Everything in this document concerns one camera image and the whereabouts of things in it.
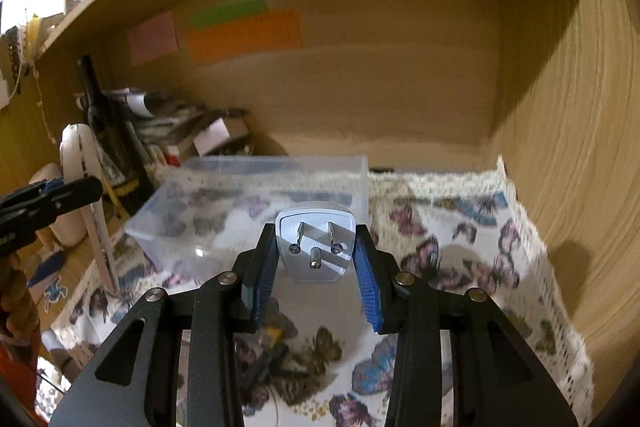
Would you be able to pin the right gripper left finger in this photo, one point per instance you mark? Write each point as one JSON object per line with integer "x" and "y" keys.
{"x": 132, "y": 380}

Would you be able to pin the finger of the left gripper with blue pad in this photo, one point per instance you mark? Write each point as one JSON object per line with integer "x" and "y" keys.
{"x": 38, "y": 205}

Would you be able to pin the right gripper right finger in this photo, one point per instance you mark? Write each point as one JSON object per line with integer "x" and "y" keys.
{"x": 497, "y": 380}

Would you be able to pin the white oval stand object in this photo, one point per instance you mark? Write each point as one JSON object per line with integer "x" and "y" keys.
{"x": 79, "y": 159}

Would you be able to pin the dark wine bottle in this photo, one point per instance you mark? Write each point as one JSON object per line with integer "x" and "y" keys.
{"x": 107, "y": 120}

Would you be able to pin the stack of papers and books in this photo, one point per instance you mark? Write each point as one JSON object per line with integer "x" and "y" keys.
{"x": 163, "y": 128}

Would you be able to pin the clear plastic box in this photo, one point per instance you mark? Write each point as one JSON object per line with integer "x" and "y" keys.
{"x": 208, "y": 210}

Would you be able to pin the butterfly print cloth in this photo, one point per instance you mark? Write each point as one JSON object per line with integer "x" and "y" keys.
{"x": 310, "y": 292}

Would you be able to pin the small white folded card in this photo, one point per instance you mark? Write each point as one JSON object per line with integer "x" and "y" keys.
{"x": 221, "y": 132}

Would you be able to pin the pink sticky note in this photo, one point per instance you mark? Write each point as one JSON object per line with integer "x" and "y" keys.
{"x": 152, "y": 39}

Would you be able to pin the green sticky note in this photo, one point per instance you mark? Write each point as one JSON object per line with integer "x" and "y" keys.
{"x": 224, "y": 13}

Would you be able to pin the orange sticky note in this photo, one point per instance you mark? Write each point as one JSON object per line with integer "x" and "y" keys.
{"x": 267, "y": 32}

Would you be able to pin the wooden shelf unit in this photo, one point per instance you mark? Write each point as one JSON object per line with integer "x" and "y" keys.
{"x": 551, "y": 86}

